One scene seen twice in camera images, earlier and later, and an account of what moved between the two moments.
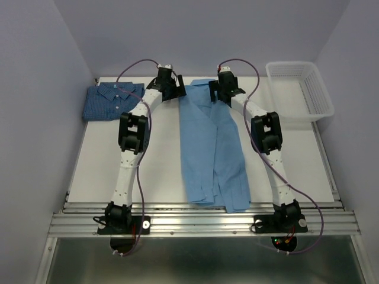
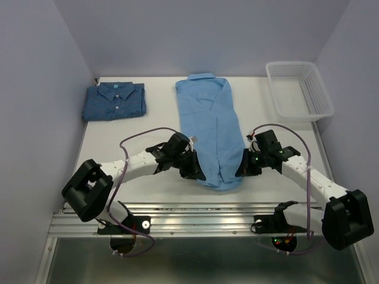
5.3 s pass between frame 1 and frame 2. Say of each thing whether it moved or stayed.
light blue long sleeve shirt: moved
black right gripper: moved
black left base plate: stayed
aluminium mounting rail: stayed
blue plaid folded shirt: stayed
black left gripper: moved
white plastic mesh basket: stayed
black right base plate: stayed
